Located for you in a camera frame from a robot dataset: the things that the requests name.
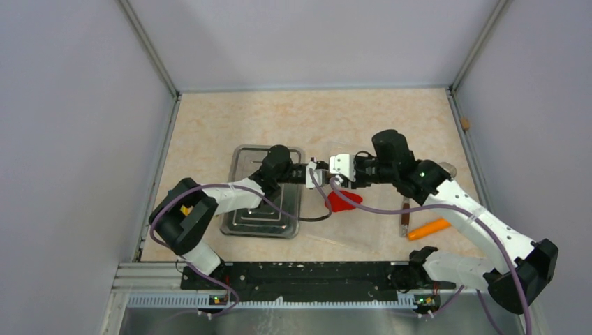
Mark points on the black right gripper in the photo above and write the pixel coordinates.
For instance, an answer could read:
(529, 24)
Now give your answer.
(358, 183)

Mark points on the red dough piece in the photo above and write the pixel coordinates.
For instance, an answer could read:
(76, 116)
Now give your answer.
(337, 204)

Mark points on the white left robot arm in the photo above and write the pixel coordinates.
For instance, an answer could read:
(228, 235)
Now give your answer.
(180, 221)

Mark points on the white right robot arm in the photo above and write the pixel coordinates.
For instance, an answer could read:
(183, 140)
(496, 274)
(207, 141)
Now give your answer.
(515, 269)

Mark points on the steel rectangular tray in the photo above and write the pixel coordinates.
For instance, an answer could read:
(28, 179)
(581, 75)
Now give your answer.
(263, 221)

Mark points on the orange carrot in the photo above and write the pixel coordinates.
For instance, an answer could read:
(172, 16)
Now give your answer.
(428, 229)

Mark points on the small wooden block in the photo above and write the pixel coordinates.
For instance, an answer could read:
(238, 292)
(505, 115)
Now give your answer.
(465, 124)

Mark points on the colourful toy block stack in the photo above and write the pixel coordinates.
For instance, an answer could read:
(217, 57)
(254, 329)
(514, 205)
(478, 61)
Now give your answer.
(185, 210)

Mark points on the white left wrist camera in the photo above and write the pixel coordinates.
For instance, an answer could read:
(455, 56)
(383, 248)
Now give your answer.
(316, 174)

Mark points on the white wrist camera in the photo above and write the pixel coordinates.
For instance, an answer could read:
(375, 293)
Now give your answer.
(316, 174)
(343, 165)

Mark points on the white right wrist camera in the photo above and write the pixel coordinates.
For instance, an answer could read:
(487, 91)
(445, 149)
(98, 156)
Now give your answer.
(343, 165)

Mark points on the metal spatula wooden handle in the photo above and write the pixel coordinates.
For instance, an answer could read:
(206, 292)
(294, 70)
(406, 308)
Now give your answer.
(404, 218)

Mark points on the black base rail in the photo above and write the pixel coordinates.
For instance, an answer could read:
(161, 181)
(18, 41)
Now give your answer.
(382, 281)

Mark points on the aluminium frame rail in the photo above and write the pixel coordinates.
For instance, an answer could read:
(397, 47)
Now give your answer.
(146, 298)

